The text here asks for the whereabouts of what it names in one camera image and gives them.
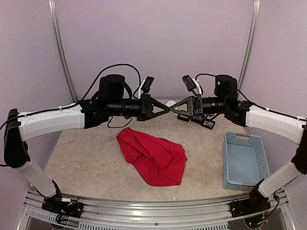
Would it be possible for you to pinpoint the left aluminium corner post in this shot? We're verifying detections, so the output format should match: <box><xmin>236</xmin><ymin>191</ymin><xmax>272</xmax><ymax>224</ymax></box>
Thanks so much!
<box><xmin>48</xmin><ymin>0</ymin><xmax>78</xmax><ymax>102</ymax></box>

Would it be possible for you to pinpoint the black square frame middle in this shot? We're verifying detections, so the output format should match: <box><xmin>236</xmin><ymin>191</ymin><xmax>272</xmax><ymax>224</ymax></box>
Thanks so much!
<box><xmin>190</xmin><ymin>116</ymin><xmax>204</xmax><ymax>124</ymax></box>

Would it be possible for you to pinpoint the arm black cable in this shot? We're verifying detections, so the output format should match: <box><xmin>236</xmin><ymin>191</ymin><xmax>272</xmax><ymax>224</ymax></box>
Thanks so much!
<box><xmin>194</xmin><ymin>73</ymin><xmax>307</xmax><ymax>123</ymax></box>
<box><xmin>0</xmin><ymin>63</ymin><xmax>142</xmax><ymax>167</ymax></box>

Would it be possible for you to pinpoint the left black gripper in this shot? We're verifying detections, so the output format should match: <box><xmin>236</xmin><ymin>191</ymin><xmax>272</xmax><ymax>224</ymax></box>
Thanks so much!
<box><xmin>107</xmin><ymin>93</ymin><xmax>170</xmax><ymax>121</ymax></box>

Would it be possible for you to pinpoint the black square frame left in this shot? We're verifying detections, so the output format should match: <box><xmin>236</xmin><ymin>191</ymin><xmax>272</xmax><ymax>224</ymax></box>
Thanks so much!
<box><xmin>177</xmin><ymin>115</ymin><xmax>190</xmax><ymax>122</ymax></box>

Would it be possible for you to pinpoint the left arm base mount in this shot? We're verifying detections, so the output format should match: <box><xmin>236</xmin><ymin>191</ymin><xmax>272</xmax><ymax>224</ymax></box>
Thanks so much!
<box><xmin>42</xmin><ymin>194</ymin><xmax>84</xmax><ymax>218</ymax></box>

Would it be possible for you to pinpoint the red t-shirt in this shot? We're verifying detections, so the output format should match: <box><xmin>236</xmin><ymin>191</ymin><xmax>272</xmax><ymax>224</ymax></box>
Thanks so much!
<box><xmin>117</xmin><ymin>127</ymin><xmax>188</xmax><ymax>187</ymax></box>

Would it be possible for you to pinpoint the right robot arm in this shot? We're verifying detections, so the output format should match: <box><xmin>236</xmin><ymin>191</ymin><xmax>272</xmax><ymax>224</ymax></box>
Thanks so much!
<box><xmin>170</xmin><ymin>95</ymin><xmax>307</xmax><ymax>213</ymax></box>

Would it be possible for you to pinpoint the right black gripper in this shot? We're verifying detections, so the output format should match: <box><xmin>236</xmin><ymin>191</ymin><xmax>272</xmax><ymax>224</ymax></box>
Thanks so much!
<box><xmin>171</xmin><ymin>93</ymin><xmax>228</xmax><ymax>117</ymax></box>

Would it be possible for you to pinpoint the blue plastic basket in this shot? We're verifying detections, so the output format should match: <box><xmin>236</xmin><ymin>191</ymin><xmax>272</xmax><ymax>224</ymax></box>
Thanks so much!
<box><xmin>223</xmin><ymin>132</ymin><xmax>270</xmax><ymax>192</ymax></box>

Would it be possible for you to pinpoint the silver white brooch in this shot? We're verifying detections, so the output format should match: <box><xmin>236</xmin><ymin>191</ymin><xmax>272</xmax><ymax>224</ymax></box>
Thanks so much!
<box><xmin>204</xmin><ymin>122</ymin><xmax>213</xmax><ymax>127</ymax></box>

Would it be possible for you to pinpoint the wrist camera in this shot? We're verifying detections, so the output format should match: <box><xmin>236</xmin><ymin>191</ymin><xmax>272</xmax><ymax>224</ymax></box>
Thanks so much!
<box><xmin>98</xmin><ymin>74</ymin><xmax>132</xmax><ymax>101</ymax></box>
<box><xmin>214</xmin><ymin>75</ymin><xmax>237</xmax><ymax>98</ymax></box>

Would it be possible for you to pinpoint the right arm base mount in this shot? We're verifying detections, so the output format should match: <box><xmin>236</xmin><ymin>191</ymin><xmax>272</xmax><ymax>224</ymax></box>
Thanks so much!
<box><xmin>229</xmin><ymin>198</ymin><xmax>271</xmax><ymax>218</ymax></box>

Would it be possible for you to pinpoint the right aluminium corner post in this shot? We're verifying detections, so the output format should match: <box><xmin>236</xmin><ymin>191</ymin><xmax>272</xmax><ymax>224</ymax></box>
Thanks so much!
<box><xmin>238</xmin><ymin>0</ymin><xmax>261</xmax><ymax>89</ymax></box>

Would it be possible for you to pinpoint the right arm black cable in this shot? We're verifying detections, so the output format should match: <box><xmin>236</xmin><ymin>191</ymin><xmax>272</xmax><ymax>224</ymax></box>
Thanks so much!
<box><xmin>194</xmin><ymin>73</ymin><xmax>307</xmax><ymax>123</ymax></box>

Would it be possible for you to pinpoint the black square frame right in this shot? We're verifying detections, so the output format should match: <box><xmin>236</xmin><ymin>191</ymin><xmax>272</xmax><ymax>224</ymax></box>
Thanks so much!
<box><xmin>201</xmin><ymin>119</ymin><xmax>215</xmax><ymax>130</ymax></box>

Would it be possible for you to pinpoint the aluminium corner post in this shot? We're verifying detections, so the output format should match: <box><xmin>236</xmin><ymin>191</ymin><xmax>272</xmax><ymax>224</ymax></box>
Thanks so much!
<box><xmin>238</xmin><ymin>0</ymin><xmax>261</xmax><ymax>89</ymax></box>
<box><xmin>48</xmin><ymin>0</ymin><xmax>78</xmax><ymax>102</ymax></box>

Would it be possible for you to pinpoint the aluminium front rail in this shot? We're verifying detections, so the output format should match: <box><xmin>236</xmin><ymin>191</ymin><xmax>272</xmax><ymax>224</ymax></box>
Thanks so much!
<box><xmin>23</xmin><ymin>189</ymin><xmax>295</xmax><ymax>230</ymax></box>

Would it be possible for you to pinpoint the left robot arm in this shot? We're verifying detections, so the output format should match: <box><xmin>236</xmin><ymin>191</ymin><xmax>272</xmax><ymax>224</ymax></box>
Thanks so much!
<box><xmin>2</xmin><ymin>94</ymin><xmax>170</xmax><ymax>213</ymax></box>

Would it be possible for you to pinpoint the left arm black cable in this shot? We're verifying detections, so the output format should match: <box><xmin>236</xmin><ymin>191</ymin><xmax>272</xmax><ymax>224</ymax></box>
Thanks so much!
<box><xmin>0</xmin><ymin>63</ymin><xmax>142</xmax><ymax>167</ymax></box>

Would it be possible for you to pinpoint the blue round brooch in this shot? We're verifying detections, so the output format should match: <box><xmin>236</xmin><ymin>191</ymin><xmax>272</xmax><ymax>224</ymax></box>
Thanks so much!
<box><xmin>165</xmin><ymin>100</ymin><xmax>177</xmax><ymax>108</ymax></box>

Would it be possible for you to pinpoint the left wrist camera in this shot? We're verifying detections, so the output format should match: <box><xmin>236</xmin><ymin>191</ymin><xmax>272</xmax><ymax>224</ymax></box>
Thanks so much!
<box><xmin>98</xmin><ymin>74</ymin><xmax>132</xmax><ymax>101</ymax></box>

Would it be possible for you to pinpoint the black square frame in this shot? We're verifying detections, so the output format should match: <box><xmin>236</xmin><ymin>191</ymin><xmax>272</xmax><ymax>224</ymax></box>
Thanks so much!
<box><xmin>190</xmin><ymin>116</ymin><xmax>204</xmax><ymax>124</ymax></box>
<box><xmin>177</xmin><ymin>115</ymin><xmax>190</xmax><ymax>122</ymax></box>
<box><xmin>201</xmin><ymin>119</ymin><xmax>215</xmax><ymax>130</ymax></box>

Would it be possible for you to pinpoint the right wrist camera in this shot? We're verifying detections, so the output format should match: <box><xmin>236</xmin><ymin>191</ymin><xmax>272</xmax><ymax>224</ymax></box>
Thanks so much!
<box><xmin>214</xmin><ymin>75</ymin><xmax>237</xmax><ymax>98</ymax></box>

